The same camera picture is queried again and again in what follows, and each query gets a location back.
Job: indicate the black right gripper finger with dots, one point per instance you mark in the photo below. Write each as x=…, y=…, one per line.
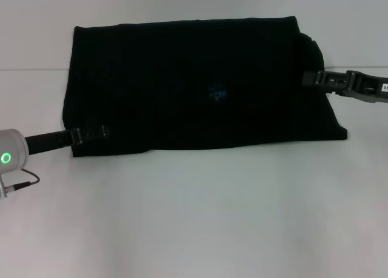
x=309, y=78

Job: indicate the black shirt with FREE print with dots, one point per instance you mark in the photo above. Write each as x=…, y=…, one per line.
x=182, y=78

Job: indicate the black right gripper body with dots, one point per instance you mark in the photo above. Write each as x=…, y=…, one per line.
x=366, y=88

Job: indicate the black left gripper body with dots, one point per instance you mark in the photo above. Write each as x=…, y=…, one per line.
x=48, y=141

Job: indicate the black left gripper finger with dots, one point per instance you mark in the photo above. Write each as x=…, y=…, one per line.
x=77, y=136

